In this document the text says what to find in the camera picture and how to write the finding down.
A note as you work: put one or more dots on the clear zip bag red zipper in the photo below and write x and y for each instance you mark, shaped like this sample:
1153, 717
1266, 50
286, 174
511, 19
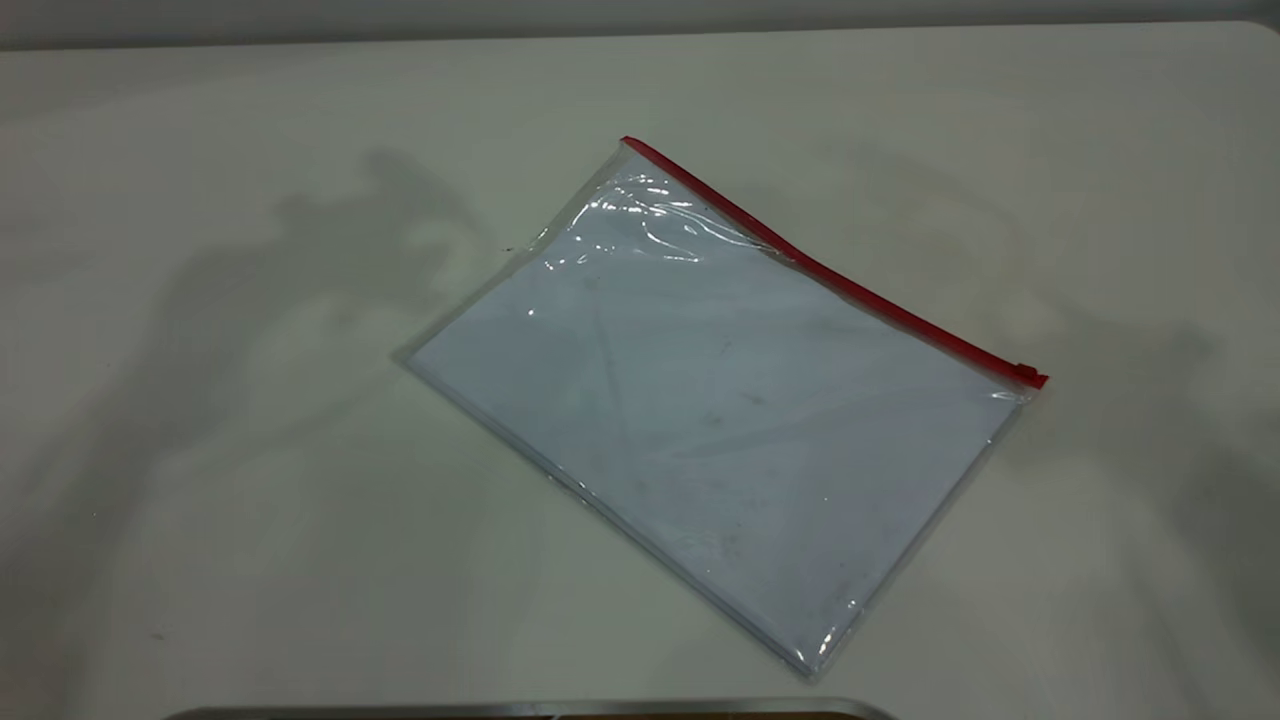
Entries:
720, 420

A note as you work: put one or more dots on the pale blue paper sheet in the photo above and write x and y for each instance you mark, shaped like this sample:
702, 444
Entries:
730, 450

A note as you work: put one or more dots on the red zipper slider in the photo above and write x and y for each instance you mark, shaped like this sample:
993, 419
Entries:
1027, 374

